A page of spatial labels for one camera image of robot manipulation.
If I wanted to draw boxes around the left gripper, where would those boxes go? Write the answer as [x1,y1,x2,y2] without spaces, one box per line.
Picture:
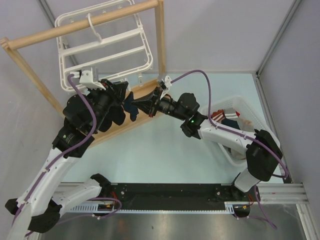
[88,79,129,132]

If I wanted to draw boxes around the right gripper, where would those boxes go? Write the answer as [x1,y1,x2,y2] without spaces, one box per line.
[131,86,188,121]

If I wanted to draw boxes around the dark blue sock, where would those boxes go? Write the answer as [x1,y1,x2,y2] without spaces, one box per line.
[221,118,240,130]
[123,91,139,122]

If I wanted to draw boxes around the black sock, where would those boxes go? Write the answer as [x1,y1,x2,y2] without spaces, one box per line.
[98,105,126,132]

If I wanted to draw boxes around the white plastic clip hanger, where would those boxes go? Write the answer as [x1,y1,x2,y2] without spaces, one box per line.
[56,13,154,92]

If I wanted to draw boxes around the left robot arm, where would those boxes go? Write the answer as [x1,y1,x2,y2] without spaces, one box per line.
[5,79,132,240]

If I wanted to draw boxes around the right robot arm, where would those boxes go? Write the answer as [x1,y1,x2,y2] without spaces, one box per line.
[131,87,283,201]

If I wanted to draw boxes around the red white striped sock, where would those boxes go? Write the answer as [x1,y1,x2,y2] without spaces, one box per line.
[210,108,240,123]

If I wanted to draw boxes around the white plastic basket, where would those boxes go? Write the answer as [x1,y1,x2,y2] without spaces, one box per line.
[210,95,280,168]

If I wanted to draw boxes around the wooden hanging rack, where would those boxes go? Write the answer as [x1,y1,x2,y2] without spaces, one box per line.
[0,0,166,147]

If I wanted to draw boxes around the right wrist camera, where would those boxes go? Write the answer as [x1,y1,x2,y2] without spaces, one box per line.
[157,74,172,95]

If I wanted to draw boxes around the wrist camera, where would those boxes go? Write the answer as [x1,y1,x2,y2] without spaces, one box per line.
[70,66,100,89]
[157,74,172,95]

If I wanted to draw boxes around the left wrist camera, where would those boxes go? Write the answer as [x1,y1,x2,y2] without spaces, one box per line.
[70,66,100,89]

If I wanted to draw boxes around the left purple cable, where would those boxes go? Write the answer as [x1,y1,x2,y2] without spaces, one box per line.
[9,73,98,237]

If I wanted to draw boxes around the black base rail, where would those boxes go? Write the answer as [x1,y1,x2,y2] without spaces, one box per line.
[59,182,306,216]

